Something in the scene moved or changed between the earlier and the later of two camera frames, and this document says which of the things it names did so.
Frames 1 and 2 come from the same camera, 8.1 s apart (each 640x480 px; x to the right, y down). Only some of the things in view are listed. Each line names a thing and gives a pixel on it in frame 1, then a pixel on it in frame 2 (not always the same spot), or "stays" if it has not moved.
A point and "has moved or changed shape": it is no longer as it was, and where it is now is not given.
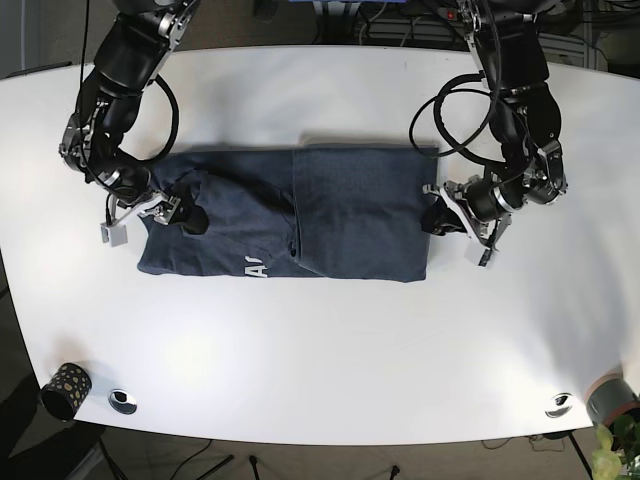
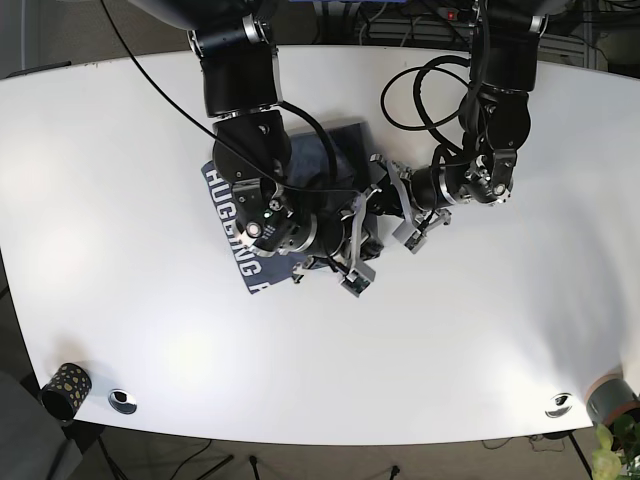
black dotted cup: x=66 y=391 stays
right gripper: x=486 y=233 to x=418 y=196
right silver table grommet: x=561 y=405 stays
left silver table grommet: x=122 y=402 stays
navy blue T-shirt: x=323 y=211 has moved or changed shape
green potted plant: x=618 y=453 stays
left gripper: x=194 y=219 to x=346 y=242
